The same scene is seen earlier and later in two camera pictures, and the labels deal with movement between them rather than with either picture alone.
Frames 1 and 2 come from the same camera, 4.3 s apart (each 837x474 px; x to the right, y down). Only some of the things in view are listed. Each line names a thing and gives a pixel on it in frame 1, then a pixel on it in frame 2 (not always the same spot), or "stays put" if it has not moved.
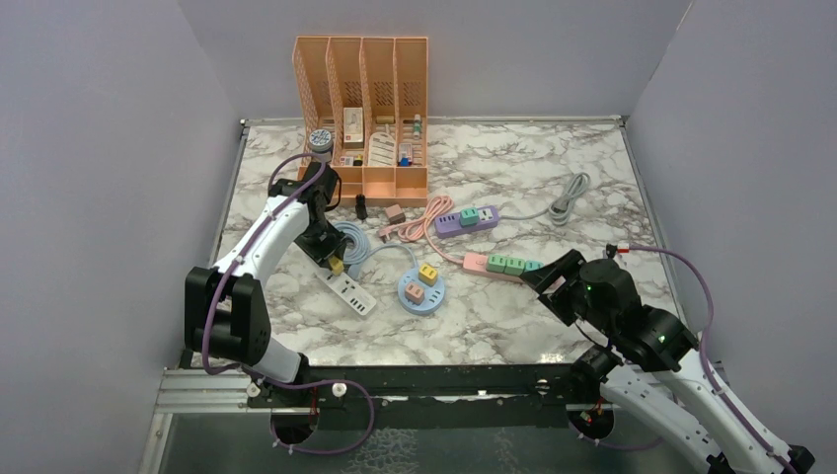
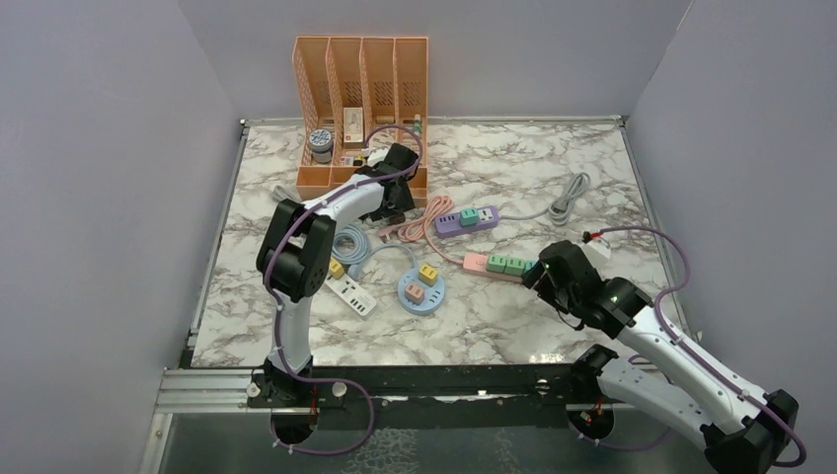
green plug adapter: x=514 y=266 stays put
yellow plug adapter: x=427 y=275 stays put
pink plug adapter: x=414 y=293 stays put
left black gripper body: x=321 y=240 to x=402 y=203
